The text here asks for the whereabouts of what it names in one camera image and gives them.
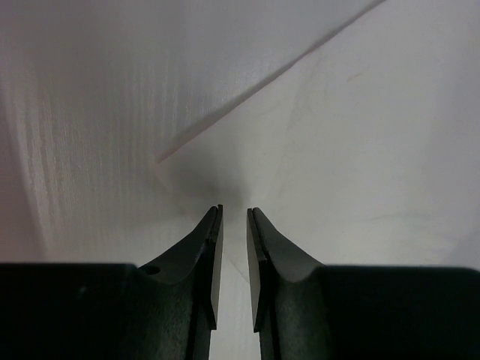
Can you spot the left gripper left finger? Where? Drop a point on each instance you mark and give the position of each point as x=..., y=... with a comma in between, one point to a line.
x=181, y=288

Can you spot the white paper napkin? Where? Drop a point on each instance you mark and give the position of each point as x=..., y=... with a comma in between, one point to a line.
x=94, y=93

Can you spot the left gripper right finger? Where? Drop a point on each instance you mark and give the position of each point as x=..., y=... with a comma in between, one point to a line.
x=288, y=307

